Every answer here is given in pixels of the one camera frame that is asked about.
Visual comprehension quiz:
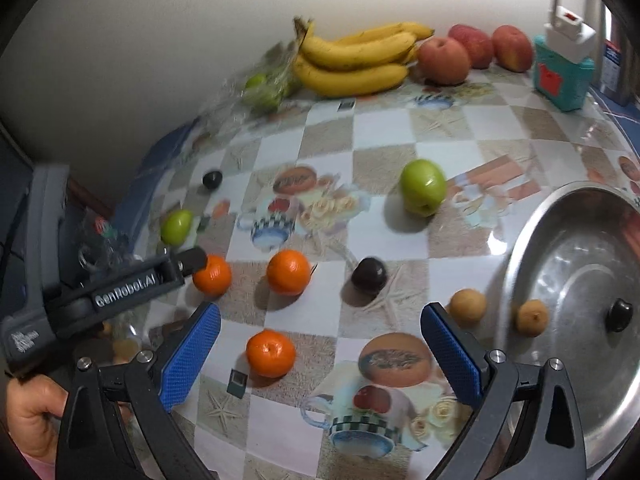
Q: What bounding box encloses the white plastic device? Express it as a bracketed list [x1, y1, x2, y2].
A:
[544, 0, 597, 61]

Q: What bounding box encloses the person's left hand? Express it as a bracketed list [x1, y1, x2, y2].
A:
[5, 374, 71, 461]

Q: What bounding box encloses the red apple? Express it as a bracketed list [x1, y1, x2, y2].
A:
[417, 36, 472, 86]
[491, 25, 533, 73]
[447, 24, 496, 70]

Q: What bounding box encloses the large green jujube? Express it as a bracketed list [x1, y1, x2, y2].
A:
[398, 158, 447, 217]

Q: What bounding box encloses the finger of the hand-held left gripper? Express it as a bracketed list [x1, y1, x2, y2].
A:
[176, 247, 208, 278]

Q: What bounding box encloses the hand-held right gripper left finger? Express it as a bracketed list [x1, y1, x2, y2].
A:
[55, 301, 222, 480]

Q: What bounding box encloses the yellow banana bunch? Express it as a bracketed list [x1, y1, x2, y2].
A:
[291, 16, 436, 99]

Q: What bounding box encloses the small green jujube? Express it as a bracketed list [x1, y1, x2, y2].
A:
[160, 209, 195, 247]

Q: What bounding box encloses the clear plastic packaging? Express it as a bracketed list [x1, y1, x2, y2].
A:
[75, 205, 151, 271]

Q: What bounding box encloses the teal toy box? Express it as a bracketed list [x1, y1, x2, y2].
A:
[532, 35, 596, 113]

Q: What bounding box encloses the steel thermos bottle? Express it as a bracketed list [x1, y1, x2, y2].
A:
[597, 0, 640, 107]

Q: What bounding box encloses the printed checkered tablecloth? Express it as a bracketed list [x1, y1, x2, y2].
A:
[107, 67, 640, 480]

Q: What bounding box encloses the plastic bag of green jujubes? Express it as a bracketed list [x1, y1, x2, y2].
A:
[200, 40, 306, 131]

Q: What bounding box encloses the round steel basin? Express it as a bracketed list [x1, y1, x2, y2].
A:
[495, 181, 640, 471]

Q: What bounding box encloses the orange tangerine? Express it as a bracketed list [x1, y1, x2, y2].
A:
[266, 250, 312, 296]
[192, 255, 233, 295]
[245, 330, 297, 379]

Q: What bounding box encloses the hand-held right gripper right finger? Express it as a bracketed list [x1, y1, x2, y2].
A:
[420, 302, 588, 480]

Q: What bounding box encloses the brown longan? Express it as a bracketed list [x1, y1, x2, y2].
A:
[516, 299, 549, 337]
[448, 288, 487, 325]

